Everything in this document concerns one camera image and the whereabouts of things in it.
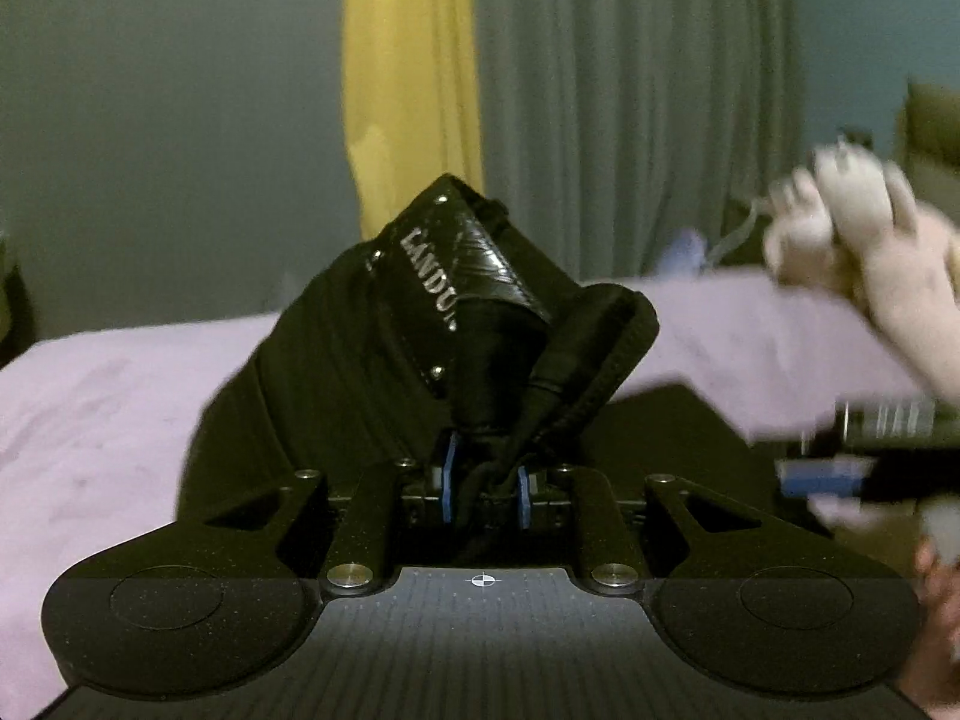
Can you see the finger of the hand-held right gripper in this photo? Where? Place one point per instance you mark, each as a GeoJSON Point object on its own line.
{"type": "Point", "coordinates": [817, 478]}

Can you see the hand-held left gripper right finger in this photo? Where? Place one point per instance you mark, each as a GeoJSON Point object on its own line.
{"type": "Point", "coordinates": [525, 496]}

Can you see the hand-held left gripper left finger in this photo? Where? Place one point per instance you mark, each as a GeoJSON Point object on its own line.
{"type": "Point", "coordinates": [448, 481]}

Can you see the black pants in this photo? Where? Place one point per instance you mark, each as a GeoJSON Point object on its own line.
{"type": "Point", "coordinates": [337, 360]}

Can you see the person's right hand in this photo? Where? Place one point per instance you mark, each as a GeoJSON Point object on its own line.
{"type": "Point", "coordinates": [937, 615]}

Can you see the beige plush toy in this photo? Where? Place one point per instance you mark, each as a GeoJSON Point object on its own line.
{"type": "Point", "coordinates": [862, 225]}

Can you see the small blue cloth item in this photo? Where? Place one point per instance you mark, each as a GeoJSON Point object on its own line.
{"type": "Point", "coordinates": [685, 251]}

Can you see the olive cushion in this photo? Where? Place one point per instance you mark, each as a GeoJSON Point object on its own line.
{"type": "Point", "coordinates": [931, 120]}

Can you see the lavender bed sheet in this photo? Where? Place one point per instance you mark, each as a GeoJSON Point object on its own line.
{"type": "Point", "coordinates": [90, 427]}

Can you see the grey curtain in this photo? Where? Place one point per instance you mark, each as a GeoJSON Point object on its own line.
{"type": "Point", "coordinates": [630, 90]}

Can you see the yellow curtain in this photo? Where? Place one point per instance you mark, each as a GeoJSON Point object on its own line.
{"type": "Point", "coordinates": [409, 52]}

